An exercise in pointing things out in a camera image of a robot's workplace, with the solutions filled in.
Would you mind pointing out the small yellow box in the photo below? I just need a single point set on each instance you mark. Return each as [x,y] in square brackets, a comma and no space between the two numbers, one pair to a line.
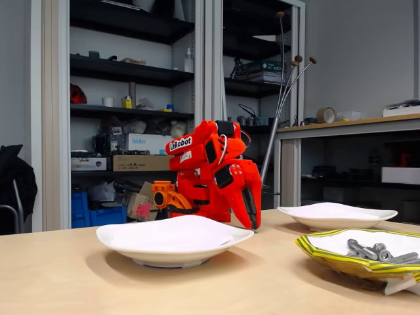
[126,103]

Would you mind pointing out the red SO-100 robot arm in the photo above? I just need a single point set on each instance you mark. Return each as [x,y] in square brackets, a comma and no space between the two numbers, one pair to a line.
[205,131]

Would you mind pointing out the grey metal chair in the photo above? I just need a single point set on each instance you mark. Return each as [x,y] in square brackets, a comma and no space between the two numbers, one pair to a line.
[19,210]

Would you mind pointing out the small blue plastic crate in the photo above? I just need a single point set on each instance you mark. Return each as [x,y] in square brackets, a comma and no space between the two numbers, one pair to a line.
[79,201]

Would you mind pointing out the red helmet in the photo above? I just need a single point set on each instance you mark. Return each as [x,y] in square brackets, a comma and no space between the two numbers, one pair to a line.
[77,95]

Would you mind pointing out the green cardboard box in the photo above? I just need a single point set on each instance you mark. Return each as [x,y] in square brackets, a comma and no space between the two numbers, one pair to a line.
[265,66]

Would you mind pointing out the white plastic bottle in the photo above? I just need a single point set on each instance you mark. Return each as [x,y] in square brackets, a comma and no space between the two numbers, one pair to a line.
[188,62]

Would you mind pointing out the black jacket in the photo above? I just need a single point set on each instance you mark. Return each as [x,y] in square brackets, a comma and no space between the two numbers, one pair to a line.
[16,177]

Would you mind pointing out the white crumpled paper sheet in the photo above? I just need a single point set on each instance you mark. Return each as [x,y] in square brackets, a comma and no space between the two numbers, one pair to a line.
[400,285]

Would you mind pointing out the black flexible tripod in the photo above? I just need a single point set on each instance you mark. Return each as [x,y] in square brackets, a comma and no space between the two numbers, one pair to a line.
[237,67]

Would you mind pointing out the white square ceramic plate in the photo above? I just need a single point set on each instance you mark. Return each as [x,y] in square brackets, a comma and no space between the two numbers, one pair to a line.
[111,236]
[328,223]

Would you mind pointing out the flat printed box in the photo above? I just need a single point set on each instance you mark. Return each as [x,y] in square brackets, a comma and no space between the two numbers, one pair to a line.
[88,164]

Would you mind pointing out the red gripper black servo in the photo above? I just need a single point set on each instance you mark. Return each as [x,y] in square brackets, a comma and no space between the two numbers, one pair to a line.
[237,188]

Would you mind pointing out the large blue plastic crate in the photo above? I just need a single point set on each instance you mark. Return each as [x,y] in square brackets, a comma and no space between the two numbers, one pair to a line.
[108,216]

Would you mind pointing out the yellow black striped paper plate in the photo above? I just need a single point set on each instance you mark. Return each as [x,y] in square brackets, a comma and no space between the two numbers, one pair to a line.
[328,256]

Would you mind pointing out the brown tape roll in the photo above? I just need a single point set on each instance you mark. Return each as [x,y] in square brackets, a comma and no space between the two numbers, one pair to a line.
[325,115]

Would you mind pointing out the wooden top side counter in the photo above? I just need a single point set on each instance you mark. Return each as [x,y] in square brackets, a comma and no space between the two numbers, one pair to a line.
[361,129]

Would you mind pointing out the orange printed part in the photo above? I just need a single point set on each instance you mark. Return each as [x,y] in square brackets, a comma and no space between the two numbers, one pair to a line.
[165,192]

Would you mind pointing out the white plush toy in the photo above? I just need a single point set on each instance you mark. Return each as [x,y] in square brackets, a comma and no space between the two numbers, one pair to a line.
[178,129]

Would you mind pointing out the grey open shelf cabinet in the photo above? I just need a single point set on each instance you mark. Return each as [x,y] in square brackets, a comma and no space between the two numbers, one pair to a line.
[52,98]
[213,33]

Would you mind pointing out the white cup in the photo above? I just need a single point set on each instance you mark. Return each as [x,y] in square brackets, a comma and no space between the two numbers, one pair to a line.
[108,102]

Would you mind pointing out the cardboard box pink sticker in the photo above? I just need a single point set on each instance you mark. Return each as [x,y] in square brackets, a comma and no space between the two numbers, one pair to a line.
[138,201]

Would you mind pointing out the long brown cardboard box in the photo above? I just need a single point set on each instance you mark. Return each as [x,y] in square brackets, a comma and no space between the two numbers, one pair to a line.
[141,163]

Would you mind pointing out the stack of papers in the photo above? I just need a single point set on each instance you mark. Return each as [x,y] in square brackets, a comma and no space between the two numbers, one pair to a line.
[265,77]

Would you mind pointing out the grey coat stand wooden knobs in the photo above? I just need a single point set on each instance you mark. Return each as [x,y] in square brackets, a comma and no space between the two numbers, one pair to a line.
[273,138]

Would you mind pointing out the short steel bolt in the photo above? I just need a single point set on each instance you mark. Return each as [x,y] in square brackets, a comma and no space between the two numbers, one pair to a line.
[379,246]

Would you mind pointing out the white flat box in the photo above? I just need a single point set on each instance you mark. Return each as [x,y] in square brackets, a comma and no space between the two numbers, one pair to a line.
[402,111]

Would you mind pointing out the wooden piece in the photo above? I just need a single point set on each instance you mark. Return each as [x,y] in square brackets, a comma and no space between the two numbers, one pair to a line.
[133,61]

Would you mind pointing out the white long box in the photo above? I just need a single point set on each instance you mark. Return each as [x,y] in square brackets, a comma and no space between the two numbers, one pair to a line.
[402,175]

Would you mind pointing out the white Weller box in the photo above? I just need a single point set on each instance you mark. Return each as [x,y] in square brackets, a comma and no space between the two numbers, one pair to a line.
[147,142]

